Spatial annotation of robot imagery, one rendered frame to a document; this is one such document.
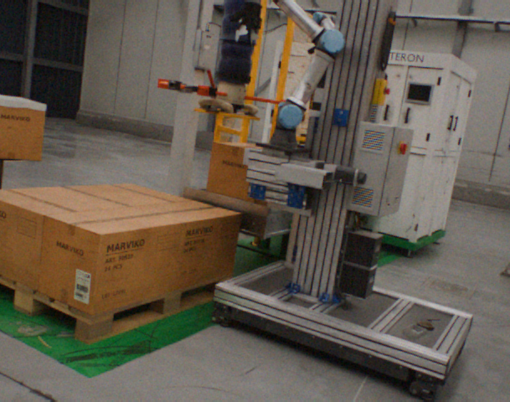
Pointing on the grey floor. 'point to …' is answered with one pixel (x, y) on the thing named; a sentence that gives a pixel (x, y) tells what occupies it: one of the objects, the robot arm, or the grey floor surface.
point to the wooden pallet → (33, 303)
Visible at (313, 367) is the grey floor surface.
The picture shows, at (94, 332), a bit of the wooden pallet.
